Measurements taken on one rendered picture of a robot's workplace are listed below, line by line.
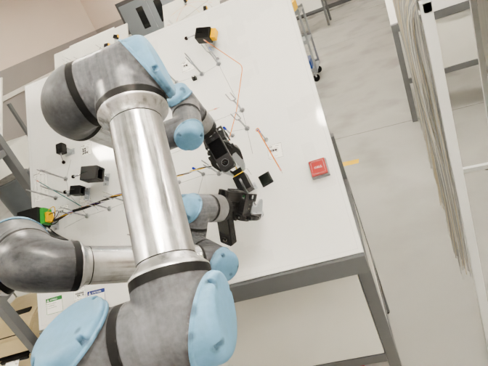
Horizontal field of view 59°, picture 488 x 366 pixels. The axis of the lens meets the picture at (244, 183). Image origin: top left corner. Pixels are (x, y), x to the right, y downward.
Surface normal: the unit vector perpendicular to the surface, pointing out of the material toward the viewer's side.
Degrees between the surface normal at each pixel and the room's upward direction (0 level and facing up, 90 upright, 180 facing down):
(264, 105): 47
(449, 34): 90
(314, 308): 90
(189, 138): 112
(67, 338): 7
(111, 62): 43
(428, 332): 0
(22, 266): 61
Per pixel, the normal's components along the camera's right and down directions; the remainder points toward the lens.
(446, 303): -0.36, -0.84
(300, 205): -0.32, -0.22
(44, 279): 0.21, 0.37
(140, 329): -0.28, -0.47
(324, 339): -0.10, 0.47
